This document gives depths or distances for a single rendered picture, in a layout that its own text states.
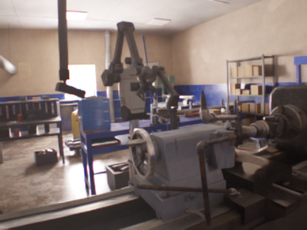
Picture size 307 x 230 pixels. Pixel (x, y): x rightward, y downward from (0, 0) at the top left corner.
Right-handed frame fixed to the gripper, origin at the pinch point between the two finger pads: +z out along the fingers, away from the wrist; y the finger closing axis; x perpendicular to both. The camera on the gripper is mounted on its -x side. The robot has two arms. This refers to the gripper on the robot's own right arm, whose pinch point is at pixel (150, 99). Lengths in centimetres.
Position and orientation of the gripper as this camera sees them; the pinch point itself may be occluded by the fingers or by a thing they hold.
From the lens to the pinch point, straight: 152.3
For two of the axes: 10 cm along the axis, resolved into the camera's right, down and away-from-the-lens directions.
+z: 3.4, 8.8, -3.3
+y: 8.0, -0.8, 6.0
